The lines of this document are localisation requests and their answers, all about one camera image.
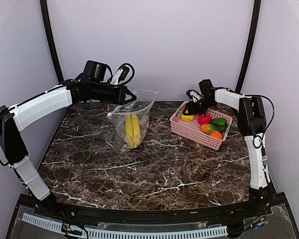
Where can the left black frame post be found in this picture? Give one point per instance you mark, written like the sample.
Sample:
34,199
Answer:
50,39

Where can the right black frame post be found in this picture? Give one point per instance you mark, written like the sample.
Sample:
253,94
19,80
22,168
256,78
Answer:
249,45

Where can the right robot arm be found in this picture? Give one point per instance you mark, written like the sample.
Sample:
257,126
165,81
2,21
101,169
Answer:
252,125

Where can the red toy apple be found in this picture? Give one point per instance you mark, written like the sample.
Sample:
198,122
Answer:
204,119

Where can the yellow toy pear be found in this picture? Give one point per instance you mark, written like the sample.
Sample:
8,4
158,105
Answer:
187,117

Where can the black front rail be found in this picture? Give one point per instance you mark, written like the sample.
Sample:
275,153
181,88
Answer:
236,216

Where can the orange toy orange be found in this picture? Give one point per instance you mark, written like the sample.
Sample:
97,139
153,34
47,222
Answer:
216,134

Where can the pink plastic basket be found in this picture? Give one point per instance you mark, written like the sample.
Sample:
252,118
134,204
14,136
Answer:
191,130

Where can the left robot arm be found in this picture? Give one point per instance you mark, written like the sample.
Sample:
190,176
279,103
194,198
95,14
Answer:
96,82

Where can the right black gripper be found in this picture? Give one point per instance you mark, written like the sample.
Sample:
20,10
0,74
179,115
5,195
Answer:
193,109

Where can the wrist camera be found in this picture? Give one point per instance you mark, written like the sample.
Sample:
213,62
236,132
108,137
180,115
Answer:
122,76
194,95

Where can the orange green toy mango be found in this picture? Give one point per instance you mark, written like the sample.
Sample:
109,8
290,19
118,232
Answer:
208,128

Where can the green toy pepper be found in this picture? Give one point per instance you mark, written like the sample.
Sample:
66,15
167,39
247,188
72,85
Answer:
220,123

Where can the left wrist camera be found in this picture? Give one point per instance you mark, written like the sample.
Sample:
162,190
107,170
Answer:
122,76

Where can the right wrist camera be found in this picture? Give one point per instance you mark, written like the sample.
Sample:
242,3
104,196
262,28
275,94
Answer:
194,95

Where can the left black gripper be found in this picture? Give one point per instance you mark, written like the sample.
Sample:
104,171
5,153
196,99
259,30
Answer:
120,99

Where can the black frame post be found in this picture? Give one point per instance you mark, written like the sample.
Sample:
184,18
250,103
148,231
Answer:
50,39
249,45

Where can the clear zip top bag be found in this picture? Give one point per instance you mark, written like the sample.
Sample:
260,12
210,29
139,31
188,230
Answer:
141,107

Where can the yellow toy banana bunch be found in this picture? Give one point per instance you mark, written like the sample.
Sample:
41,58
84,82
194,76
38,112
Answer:
133,131

